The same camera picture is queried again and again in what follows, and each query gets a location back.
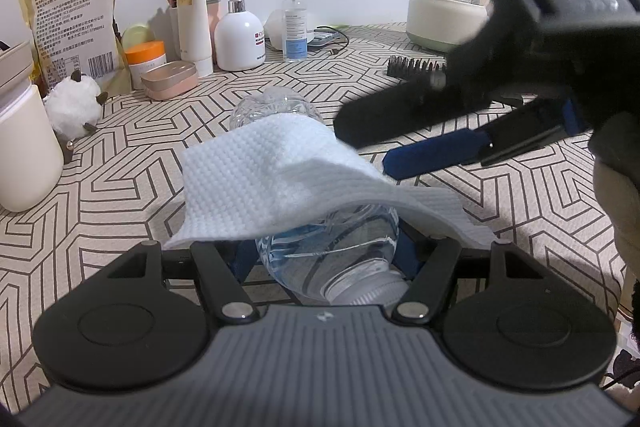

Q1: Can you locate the orange lid jar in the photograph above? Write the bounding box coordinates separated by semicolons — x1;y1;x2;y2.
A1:
124;41;167;90

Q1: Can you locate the black cable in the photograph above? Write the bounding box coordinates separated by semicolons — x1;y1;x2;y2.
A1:
315;26;351;56

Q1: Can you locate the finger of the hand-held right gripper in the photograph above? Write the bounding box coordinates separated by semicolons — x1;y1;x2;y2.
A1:
382;98;587;180
334;54;497;151

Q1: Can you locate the pink flat case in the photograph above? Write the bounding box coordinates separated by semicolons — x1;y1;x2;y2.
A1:
141;61;200;102

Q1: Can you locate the grey remote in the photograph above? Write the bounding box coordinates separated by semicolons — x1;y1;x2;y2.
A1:
306;29;339;53

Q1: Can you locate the white pen holder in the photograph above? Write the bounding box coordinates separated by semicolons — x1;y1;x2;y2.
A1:
165;0;182;60

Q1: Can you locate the pink cup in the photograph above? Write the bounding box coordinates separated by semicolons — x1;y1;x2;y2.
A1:
204;0;229;68

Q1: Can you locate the white round container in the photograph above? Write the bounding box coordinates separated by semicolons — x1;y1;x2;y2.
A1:
264;9;286;50

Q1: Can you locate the black hair brush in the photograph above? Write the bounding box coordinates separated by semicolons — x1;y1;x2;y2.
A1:
386;55;449;80

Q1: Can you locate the person's right hand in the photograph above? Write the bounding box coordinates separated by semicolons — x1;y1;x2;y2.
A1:
589;111;640;260

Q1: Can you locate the geometric patterned tablecloth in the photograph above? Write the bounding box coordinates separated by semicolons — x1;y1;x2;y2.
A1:
0;23;628;414

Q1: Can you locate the clear spray bottle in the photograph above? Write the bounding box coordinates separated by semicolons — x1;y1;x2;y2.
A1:
282;0;307;63

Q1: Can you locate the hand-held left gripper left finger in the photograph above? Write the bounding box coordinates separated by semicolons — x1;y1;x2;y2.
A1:
107;238;261;326

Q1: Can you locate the white plush toy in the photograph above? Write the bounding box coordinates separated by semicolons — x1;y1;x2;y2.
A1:
44;69;109;164

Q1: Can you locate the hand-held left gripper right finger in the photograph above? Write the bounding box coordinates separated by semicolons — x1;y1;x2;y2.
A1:
391;221;547;326

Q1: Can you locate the white textured wipe cloth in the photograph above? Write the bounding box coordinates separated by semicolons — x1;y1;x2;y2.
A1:
162;114;496;254

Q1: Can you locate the white pump bottle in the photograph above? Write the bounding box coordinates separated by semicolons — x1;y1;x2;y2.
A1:
215;0;266;72

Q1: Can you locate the yellow snack bag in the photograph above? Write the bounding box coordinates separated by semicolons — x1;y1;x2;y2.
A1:
15;0;134;98

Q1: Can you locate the cream squeeze tube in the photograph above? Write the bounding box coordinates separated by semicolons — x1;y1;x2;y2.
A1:
176;0;215;78

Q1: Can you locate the green round lid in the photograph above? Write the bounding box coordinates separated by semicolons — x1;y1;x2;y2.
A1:
121;24;151;50

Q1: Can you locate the white lidded canister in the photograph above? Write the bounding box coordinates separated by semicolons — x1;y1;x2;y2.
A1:
0;41;65;213

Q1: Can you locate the clear plastic water bottle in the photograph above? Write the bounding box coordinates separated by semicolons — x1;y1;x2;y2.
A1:
229;87;412;308

